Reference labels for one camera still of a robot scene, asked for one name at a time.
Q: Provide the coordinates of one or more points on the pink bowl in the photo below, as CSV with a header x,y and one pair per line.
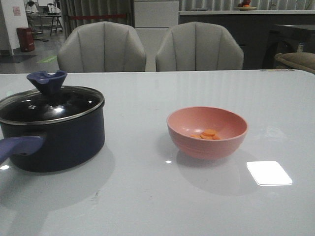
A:
x,y
230,127

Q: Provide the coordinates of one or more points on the dark blue pot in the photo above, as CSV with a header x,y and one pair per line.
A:
x,y
53,147

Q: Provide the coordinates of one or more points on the glass lid blue knob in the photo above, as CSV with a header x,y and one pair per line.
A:
x,y
50,101

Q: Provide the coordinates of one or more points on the right grey chair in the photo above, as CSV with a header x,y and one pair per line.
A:
x,y
198,46

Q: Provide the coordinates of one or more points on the grey chair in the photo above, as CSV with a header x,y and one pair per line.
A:
x,y
102,47
198,46

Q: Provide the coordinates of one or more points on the left grey chair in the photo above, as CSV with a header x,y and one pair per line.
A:
x,y
102,47

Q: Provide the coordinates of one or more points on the white cabinet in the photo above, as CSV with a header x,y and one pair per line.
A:
x,y
152,18

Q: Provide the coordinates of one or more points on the dark kitchen counter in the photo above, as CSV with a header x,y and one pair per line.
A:
x,y
251,28

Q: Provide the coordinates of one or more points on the red barrier belt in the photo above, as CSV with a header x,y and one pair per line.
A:
x,y
93,17

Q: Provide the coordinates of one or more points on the fruit plate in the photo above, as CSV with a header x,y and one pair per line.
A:
x,y
245,5

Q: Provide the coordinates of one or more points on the background metal desk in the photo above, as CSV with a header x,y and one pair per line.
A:
x,y
41,21

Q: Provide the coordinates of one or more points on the dark side table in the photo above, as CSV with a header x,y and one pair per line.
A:
x,y
288,39

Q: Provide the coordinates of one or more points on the red bin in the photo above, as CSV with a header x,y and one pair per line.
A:
x,y
25,39

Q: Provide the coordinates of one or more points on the tan cushion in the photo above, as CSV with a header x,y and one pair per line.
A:
x,y
299,61

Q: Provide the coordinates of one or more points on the dark floor mat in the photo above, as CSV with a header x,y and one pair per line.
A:
x,y
15,58

